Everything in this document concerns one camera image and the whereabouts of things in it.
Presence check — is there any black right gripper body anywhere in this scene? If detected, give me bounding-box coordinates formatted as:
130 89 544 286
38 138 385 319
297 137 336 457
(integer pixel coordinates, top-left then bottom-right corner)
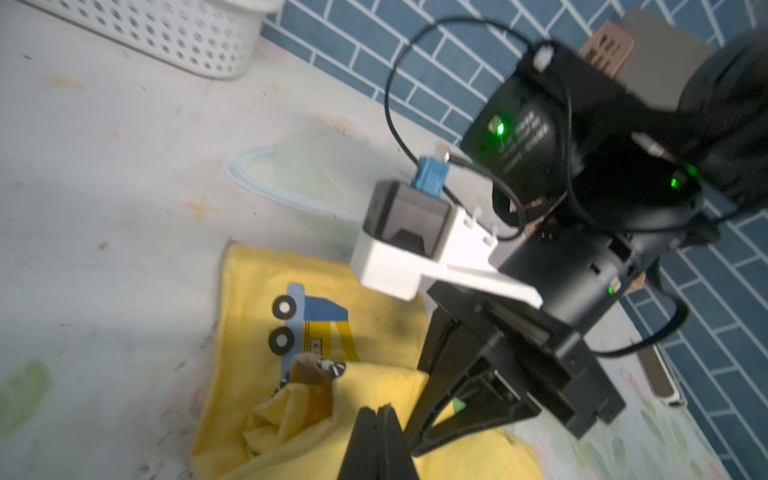
423 215 685 439

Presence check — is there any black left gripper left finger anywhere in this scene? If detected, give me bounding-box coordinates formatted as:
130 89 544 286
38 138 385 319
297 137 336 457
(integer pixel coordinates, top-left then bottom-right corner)
337 407 378 480

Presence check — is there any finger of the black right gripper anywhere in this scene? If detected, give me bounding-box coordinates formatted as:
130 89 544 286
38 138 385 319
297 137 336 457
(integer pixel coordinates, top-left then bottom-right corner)
404 306 540 456

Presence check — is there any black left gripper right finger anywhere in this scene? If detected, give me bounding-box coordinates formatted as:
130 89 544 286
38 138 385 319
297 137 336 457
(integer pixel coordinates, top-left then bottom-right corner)
376 405 419 480

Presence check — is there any yellow cartoon pillowcase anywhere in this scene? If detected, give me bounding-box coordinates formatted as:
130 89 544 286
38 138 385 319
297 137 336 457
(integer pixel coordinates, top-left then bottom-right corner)
189 242 545 480

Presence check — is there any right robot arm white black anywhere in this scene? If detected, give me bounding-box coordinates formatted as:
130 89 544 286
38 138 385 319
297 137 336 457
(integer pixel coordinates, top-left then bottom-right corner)
405 28 767 456

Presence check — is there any small silver stapler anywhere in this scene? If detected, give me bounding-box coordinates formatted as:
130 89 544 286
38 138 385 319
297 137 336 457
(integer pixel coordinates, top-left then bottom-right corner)
637 346 687 408

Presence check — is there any peach plastic file organizer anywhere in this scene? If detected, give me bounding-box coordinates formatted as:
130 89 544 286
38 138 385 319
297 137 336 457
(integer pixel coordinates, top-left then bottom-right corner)
579 21 634 79

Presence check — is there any white plastic mesh basket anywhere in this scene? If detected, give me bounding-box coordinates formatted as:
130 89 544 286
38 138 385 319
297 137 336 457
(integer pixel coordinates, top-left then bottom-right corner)
30 0 284 80

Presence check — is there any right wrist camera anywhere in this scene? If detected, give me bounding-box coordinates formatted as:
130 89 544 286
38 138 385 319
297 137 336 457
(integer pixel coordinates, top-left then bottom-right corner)
350 157 543 308

